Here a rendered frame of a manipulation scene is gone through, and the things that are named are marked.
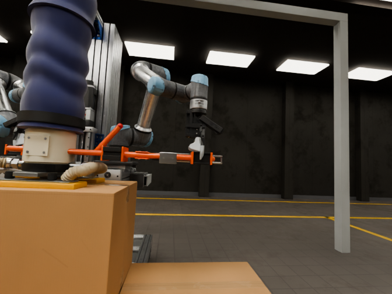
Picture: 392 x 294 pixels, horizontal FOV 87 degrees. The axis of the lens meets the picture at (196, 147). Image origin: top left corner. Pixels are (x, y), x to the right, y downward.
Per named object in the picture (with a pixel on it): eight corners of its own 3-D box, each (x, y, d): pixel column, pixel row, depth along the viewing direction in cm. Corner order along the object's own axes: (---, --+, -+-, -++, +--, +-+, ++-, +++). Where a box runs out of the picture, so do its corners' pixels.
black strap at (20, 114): (-2, 119, 71) (0, 107, 72) (42, 129, 94) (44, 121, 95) (67, 123, 73) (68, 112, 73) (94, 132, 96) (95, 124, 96)
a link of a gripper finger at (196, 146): (188, 158, 82) (189, 139, 87) (203, 160, 83) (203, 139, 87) (189, 155, 80) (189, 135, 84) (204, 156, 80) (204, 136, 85)
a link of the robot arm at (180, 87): (167, 85, 98) (179, 78, 90) (186, 91, 105) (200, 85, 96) (166, 101, 98) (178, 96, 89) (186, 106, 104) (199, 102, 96)
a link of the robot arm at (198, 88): (200, 81, 96) (212, 76, 90) (199, 105, 96) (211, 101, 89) (186, 77, 92) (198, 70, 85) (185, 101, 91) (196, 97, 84)
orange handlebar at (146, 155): (-31, 151, 77) (-29, 141, 78) (28, 154, 107) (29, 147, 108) (216, 163, 85) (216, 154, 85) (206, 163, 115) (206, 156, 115)
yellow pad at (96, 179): (10, 180, 85) (11, 168, 85) (28, 178, 95) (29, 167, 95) (96, 184, 87) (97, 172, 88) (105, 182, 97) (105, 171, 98)
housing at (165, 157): (158, 163, 82) (159, 151, 83) (160, 163, 89) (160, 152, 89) (176, 164, 83) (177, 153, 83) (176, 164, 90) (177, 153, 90)
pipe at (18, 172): (-31, 174, 68) (-28, 156, 69) (25, 171, 93) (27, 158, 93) (77, 178, 71) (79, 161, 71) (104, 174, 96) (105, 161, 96)
